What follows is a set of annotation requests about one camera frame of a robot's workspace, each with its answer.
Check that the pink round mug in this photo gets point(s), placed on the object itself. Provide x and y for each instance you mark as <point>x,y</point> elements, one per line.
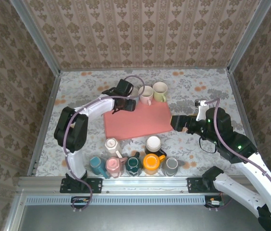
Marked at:
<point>146,92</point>

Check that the light green round mug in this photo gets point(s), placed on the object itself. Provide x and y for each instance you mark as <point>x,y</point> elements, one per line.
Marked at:
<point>160,89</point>

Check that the grey round mug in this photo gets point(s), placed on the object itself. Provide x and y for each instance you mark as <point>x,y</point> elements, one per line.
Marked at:
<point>171,166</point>

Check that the orange round mug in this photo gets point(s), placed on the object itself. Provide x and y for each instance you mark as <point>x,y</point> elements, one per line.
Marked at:
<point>151,162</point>

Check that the cream octagonal mug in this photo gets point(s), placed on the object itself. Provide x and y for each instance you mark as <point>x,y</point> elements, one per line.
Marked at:
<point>112,145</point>

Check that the dark green octagonal mug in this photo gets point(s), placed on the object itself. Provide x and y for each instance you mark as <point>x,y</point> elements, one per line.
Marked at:
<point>133,164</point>

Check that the pink octagonal mug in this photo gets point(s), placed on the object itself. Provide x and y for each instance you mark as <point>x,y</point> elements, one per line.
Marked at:
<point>114,166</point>

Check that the teal blue round mug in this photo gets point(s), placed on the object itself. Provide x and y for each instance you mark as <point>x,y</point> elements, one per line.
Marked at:
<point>95,163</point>

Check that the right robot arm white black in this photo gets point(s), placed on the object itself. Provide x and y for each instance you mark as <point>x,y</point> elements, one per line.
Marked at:
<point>236,190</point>

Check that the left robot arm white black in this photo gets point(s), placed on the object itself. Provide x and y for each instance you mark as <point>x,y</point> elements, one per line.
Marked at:
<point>76,134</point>

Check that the floral patterned table cover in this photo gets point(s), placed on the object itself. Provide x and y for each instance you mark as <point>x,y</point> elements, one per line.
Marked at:
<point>186,144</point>

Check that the pink rectangular tray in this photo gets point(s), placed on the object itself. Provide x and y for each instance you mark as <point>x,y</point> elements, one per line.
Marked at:
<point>138,122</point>

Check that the small black connector board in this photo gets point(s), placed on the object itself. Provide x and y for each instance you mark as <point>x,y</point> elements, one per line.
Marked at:
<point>80,201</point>
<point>213,203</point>

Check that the grey steel sheet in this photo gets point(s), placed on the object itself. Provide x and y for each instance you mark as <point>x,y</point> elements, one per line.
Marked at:
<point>138,219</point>

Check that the thin aluminium table edge rail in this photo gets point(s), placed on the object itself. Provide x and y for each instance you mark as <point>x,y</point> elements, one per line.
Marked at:
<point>145,69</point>

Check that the wide aluminium mounting rail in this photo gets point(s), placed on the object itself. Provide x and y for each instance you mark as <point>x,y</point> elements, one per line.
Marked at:
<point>145,184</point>

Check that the aluminium frame post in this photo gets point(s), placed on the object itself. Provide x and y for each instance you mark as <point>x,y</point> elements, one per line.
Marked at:
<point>38,41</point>
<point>249,36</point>

